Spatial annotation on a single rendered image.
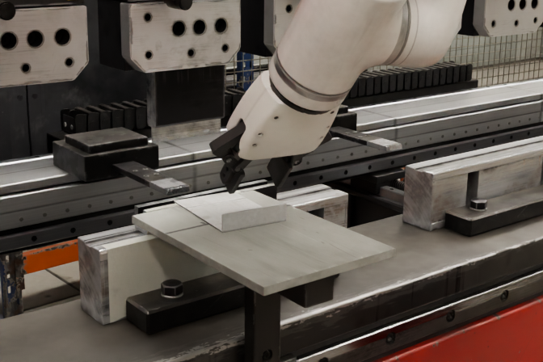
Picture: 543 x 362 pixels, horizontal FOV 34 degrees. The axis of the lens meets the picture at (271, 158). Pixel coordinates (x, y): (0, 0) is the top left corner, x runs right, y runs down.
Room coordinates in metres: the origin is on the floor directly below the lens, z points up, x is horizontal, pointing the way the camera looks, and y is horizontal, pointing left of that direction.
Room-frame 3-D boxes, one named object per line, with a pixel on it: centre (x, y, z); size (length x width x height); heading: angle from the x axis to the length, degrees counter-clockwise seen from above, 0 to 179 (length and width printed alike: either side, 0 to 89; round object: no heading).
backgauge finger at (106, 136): (1.20, 0.20, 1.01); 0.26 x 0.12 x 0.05; 38
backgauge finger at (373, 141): (1.44, -0.11, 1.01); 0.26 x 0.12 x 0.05; 38
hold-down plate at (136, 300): (1.04, 0.04, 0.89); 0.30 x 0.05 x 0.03; 128
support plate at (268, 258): (0.94, 0.01, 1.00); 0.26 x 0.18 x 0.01; 38
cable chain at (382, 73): (1.85, -0.26, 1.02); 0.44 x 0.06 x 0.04; 128
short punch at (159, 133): (1.06, 0.11, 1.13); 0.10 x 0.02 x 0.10; 128
